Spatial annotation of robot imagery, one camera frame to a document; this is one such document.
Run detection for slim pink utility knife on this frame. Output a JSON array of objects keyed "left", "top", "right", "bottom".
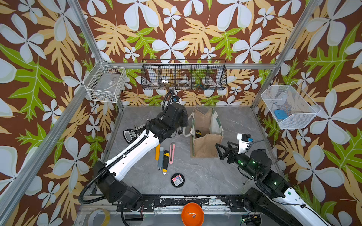
[{"left": 169, "top": 142, "right": 176, "bottom": 164}]

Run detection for white wire basket right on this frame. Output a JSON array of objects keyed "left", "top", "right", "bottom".
[{"left": 261, "top": 82, "right": 321, "bottom": 130}]

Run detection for white wire basket left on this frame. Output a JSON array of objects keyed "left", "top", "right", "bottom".
[{"left": 83, "top": 60, "right": 127, "bottom": 103}]

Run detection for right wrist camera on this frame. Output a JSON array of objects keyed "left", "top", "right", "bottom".
[{"left": 237, "top": 133, "right": 253, "bottom": 154}]

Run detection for orange utility knife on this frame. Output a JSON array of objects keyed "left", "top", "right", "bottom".
[{"left": 155, "top": 144, "right": 161, "bottom": 161}]

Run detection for orange bowl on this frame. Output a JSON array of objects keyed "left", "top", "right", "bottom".
[{"left": 181, "top": 202, "right": 205, "bottom": 226}]

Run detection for white wire basket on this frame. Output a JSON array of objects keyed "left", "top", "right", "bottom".
[
  {"left": 83, "top": 60, "right": 127, "bottom": 103},
  {"left": 261, "top": 82, "right": 321, "bottom": 130}
]

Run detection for black wire basket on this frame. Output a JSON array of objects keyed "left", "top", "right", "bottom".
[{"left": 140, "top": 59, "right": 227, "bottom": 90}]

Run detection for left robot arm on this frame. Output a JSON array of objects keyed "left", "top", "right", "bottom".
[{"left": 78, "top": 103, "right": 189, "bottom": 211}]

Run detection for green christmas burlap pouch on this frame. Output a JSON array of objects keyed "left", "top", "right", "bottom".
[{"left": 183, "top": 108, "right": 224, "bottom": 158}]

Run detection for round black tin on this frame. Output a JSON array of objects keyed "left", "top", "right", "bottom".
[{"left": 171, "top": 173, "right": 185, "bottom": 188}]

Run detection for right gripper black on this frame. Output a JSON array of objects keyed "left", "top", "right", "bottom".
[{"left": 216, "top": 142, "right": 259, "bottom": 181}]

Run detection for tape roll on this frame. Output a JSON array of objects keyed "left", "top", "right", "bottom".
[{"left": 87, "top": 208, "right": 111, "bottom": 226}]

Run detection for small black yellow utility knife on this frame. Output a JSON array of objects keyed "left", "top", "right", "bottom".
[{"left": 195, "top": 130, "right": 202, "bottom": 138}]

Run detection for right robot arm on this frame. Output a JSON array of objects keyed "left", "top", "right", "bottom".
[{"left": 216, "top": 142, "right": 329, "bottom": 226}]

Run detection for socket set on black rail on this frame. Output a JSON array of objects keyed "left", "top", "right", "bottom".
[{"left": 123, "top": 123, "right": 147, "bottom": 144}]

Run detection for blue object in basket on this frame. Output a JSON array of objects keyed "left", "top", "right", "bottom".
[{"left": 274, "top": 109, "right": 288, "bottom": 120}]

